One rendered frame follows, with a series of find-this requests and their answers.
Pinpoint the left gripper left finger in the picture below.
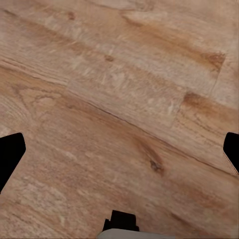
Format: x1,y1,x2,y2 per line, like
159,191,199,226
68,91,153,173
0,132,26,192

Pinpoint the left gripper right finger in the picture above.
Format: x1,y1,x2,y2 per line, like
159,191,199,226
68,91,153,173
223,132,239,173

